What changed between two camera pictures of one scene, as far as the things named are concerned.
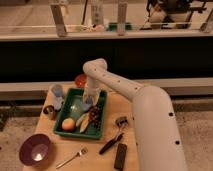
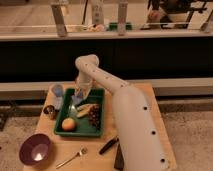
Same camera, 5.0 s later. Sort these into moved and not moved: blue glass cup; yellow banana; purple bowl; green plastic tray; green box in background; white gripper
Moved: white gripper; yellow banana
Not moved: blue glass cup; purple bowl; green plastic tray; green box in background
